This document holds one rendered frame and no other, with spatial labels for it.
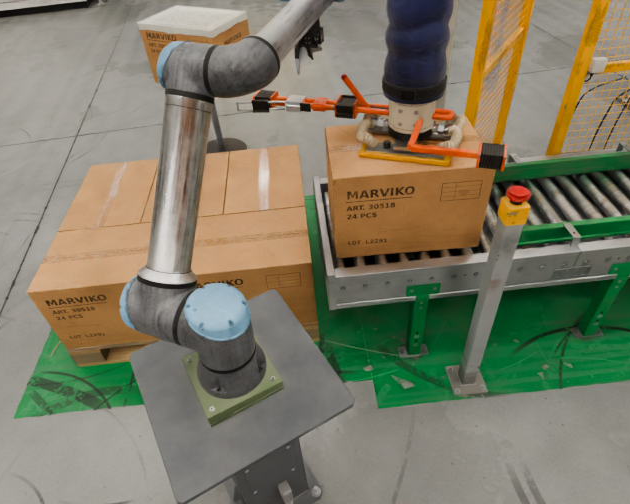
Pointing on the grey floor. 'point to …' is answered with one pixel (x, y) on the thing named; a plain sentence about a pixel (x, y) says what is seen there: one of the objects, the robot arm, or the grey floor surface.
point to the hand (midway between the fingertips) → (304, 67)
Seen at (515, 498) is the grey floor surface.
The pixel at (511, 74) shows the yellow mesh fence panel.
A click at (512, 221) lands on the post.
